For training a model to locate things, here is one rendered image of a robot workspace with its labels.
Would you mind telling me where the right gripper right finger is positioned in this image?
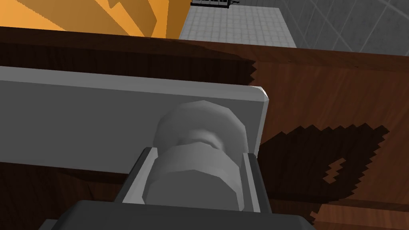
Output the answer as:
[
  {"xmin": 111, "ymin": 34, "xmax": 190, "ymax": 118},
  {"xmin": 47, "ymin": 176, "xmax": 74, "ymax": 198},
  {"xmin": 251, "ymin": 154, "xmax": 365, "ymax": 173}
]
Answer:
[{"xmin": 238, "ymin": 152, "xmax": 272, "ymax": 214}]

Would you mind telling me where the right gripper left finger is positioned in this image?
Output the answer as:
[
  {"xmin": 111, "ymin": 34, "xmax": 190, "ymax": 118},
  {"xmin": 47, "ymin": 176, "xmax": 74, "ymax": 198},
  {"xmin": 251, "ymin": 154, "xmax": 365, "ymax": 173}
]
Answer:
[{"xmin": 114, "ymin": 147, "xmax": 159, "ymax": 205}]

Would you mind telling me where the grey round knob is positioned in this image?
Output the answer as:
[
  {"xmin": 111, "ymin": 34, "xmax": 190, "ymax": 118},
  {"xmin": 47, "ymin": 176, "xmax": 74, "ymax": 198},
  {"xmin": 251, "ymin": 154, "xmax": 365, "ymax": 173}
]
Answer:
[{"xmin": 142, "ymin": 100, "xmax": 250, "ymax": 212}]

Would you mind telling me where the grey drawer front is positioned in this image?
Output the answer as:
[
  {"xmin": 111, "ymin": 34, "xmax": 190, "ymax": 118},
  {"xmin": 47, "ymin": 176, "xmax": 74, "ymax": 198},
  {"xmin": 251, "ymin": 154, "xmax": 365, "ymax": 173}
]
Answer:
[{"xmin": 0, "ymin": 65, "xmax": 270, "ymax": 175}]

